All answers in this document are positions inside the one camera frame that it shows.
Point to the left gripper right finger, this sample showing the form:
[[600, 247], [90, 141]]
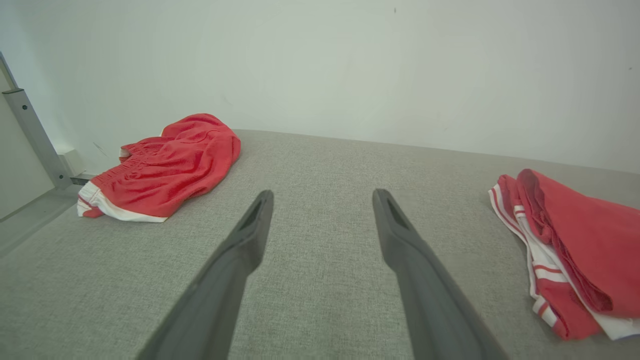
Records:
[[430, 300]]

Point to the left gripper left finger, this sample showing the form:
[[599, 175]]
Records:
[[220, 290]]

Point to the red white basketball jersey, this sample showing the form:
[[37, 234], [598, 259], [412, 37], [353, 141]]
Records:
[[590, 240]]

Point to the grey metal post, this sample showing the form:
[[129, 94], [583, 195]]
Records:
[[35, 130]]

